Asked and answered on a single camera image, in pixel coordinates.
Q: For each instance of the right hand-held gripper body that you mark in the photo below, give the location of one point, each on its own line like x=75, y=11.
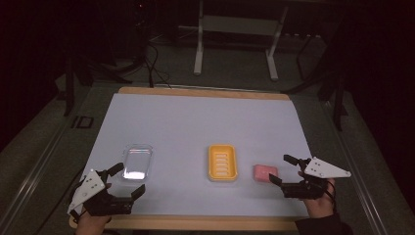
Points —
x=321, y=170

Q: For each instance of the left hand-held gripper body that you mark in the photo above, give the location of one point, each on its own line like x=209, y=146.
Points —
x=88, y=189

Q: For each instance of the pink soap bar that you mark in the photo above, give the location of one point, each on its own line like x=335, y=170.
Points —
x=265, y=172

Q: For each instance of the clear plastic soap box lid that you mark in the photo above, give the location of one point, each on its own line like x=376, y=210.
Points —
x=137, y=162

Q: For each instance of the yellow soap dish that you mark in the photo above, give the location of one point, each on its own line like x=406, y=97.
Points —
x=222, y=163

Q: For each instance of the person's left hand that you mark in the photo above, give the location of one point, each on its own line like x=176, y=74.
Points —
x=91, y=225

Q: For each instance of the person's right hand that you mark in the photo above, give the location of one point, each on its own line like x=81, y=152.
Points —
x=321, y=207

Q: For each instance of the black metal stand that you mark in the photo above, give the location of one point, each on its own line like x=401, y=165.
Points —
x=339, y=101

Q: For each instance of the white table mat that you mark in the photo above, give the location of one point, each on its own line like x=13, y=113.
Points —
x=192, y=124

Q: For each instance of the wooden table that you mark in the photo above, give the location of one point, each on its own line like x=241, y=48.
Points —
x=202, y=92

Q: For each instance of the white metal stand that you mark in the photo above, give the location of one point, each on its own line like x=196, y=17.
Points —
x=238, y=24

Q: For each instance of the black floor bracket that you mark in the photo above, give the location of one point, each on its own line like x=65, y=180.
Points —
x=82, y=122

